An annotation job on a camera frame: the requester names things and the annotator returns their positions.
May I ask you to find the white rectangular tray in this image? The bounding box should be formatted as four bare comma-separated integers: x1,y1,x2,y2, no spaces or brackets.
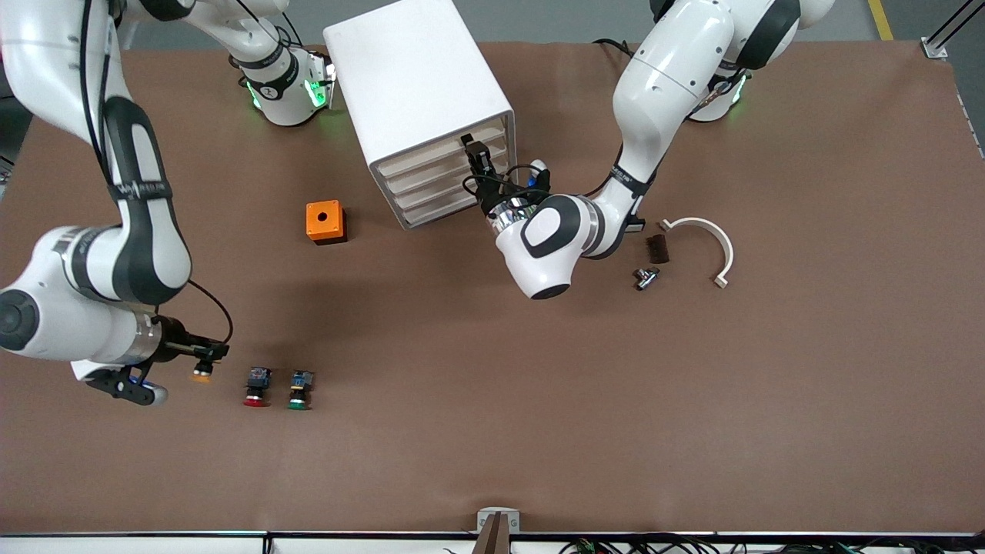
377,127,509,180

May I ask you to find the red push button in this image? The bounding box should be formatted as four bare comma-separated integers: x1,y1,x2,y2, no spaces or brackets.
242,366,275,409

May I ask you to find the green push button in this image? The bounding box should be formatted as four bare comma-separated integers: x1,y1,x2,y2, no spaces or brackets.
286,369,318,412

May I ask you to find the orange button box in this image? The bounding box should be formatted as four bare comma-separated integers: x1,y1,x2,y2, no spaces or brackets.
306,200,349,246

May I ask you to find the brown table mat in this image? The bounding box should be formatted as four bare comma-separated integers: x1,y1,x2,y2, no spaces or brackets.
0,38,985,536

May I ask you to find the white curved plastic clip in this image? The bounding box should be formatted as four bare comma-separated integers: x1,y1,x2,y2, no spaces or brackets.
659,216,736,290

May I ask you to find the white table edge rail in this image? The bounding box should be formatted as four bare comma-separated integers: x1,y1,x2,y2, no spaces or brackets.
0,530,985,554

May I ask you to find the grey mount bracket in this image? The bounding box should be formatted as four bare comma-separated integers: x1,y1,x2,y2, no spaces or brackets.
476,507,522,534

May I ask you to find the brown camera support pole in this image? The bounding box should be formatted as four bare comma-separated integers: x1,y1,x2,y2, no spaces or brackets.
472,513,513,554

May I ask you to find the black cable bundle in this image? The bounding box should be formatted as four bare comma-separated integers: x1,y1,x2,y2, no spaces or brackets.
558,536,985,554

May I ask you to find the aluminium frame profile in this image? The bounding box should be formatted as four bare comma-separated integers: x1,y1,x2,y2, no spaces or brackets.
920,0,973,60

